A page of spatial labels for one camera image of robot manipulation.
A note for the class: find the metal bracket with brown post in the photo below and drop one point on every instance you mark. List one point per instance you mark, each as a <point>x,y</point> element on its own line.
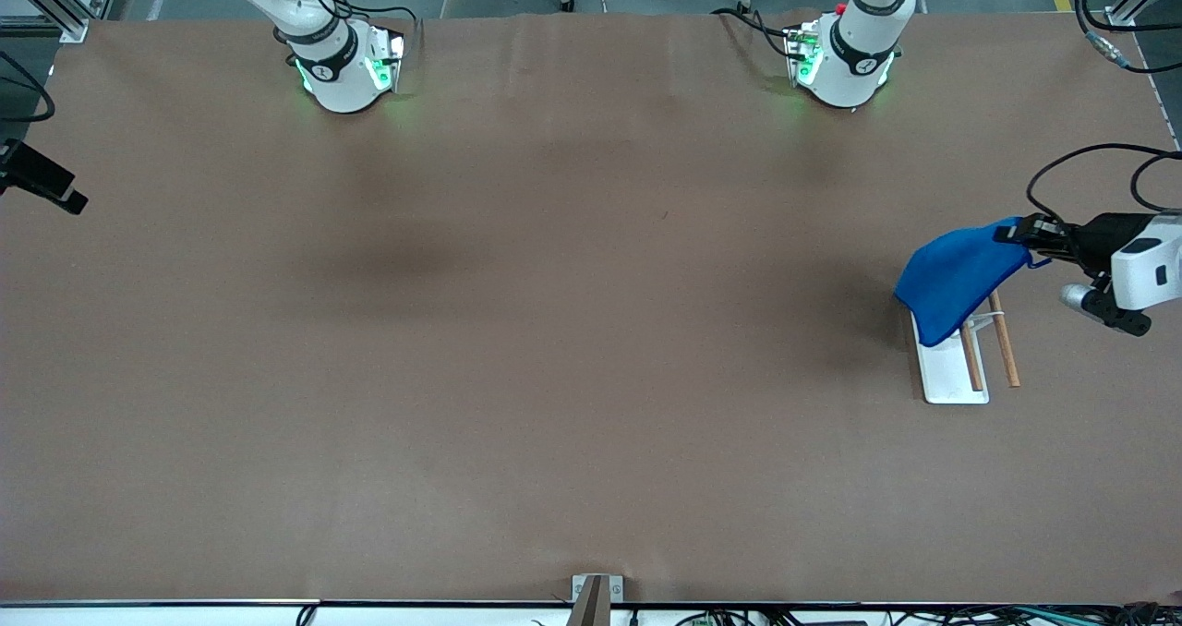
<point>596,598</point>

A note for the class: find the wooden rack rod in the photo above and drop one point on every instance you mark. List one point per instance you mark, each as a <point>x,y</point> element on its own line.
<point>973,363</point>
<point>1007,349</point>

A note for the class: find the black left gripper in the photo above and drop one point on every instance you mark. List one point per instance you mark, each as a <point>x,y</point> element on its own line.
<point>1099,235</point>

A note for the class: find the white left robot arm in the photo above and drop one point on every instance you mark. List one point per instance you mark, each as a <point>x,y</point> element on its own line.
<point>850,54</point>

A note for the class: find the blue towel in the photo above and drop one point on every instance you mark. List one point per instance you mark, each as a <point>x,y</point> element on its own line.
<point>951,280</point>

